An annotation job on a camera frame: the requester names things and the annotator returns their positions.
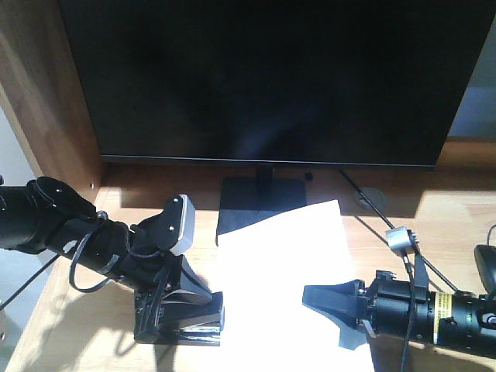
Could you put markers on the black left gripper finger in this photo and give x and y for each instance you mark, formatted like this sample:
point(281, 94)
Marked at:
point(147, 306)

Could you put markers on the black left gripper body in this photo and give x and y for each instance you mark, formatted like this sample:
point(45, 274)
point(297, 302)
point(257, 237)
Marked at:
point(127, 254)

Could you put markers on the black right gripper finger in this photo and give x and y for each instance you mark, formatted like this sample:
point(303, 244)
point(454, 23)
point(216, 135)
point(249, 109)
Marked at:
point(341, 301)
point(351, 339)

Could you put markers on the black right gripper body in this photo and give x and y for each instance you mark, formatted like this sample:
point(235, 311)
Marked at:
point(388, 305)

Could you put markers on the black stapler with orange button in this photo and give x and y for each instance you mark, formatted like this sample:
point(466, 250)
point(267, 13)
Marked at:
point(191, 325)

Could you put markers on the white paper sheet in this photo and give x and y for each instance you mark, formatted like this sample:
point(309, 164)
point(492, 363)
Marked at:
point(264, 268)

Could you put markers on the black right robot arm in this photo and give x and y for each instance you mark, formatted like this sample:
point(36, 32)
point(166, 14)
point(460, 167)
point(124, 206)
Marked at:
point(462, 321)

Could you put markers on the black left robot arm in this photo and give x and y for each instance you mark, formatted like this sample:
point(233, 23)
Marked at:
point(26, 212)

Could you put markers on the wooden desk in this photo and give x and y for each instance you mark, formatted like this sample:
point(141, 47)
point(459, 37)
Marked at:
point(45, 101)

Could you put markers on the black computer mouse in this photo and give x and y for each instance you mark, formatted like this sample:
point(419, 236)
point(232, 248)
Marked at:
point(485, 261)

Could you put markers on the black monitor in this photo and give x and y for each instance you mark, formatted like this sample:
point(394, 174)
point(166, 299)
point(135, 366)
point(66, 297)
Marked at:
point(317, 83)

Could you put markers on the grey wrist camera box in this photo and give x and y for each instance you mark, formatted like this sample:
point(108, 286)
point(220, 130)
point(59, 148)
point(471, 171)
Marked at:
point(177, 225)
point(401, 239)

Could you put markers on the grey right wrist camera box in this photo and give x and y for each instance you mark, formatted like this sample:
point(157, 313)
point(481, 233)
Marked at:
point(401, 239)

